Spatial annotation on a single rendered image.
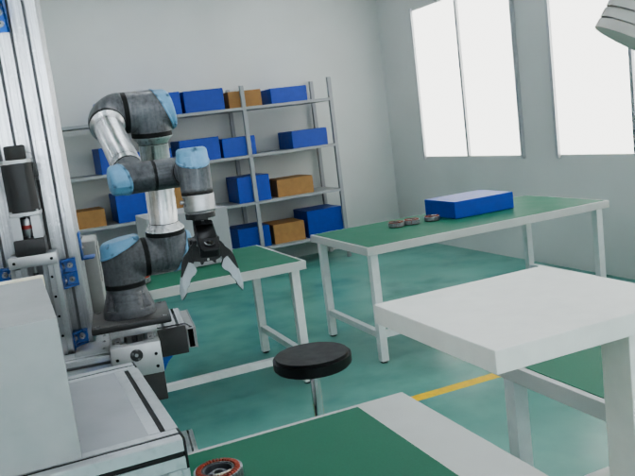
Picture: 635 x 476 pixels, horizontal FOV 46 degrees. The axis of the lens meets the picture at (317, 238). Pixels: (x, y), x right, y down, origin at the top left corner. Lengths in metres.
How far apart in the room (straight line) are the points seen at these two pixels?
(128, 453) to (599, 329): 0.68
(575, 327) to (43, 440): 0.74
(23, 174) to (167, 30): 6.24
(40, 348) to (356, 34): 8.31
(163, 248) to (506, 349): 1.39
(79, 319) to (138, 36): 6.15
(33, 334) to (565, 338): 0.72
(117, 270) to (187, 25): 6.44
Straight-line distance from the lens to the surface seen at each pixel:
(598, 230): 5.60
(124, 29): 8.36
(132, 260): 2.22
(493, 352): 1.03
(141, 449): 1.10
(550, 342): 1.08
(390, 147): 9.28
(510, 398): 2.44
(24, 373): 1.07
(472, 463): 1.76
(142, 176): 1.83
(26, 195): 2.31
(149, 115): 2.17
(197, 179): 1.75
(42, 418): 1.09
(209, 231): 1.74
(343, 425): 2.00
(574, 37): 6.61
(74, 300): 2.45
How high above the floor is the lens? 1.53
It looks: 9 degrees down
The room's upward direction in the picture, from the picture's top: 7 degrees counter-clockwise
